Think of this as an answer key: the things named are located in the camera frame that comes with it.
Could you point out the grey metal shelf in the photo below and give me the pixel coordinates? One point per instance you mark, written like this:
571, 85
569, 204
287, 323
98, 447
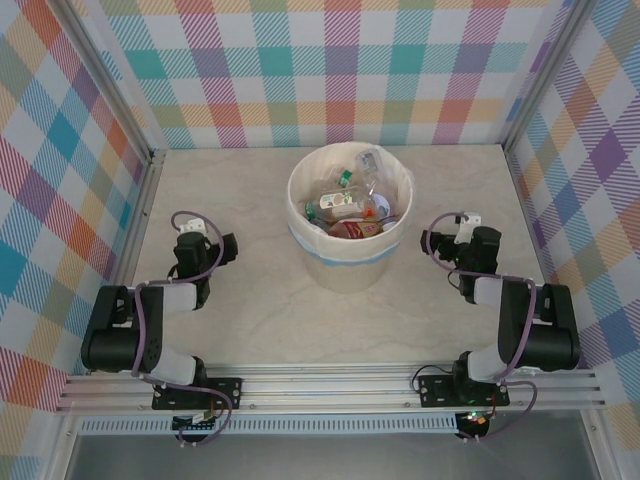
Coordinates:
325, 457

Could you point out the red gold label bottle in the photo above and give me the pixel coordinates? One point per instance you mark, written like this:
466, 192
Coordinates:
355, 230

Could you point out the aluminium corner post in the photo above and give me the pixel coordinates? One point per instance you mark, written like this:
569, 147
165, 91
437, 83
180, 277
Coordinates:
117, 85
541, 75

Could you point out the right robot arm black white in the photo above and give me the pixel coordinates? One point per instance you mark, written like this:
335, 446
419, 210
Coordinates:
550, 340

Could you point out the white plastic bin liner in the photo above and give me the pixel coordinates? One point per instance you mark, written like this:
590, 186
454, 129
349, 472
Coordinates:
350, 250

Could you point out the clear bottle purple label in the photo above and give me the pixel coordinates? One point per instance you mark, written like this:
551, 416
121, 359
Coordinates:
367, 160

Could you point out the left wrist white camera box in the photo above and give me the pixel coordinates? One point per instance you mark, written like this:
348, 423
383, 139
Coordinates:
192, 225

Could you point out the clear bottle faint green print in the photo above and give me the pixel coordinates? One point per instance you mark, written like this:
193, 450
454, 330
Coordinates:
330, 201

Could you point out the small circuit board with LED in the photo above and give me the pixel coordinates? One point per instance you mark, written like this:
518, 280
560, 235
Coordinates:
477, 420

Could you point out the round beige waste bin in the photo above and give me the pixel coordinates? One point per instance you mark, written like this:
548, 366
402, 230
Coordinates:
345, 277

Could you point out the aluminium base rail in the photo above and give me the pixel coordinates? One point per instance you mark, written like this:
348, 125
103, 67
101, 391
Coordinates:
325, 390

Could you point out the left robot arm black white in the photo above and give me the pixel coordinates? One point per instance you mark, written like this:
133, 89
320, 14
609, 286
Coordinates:
110, 340

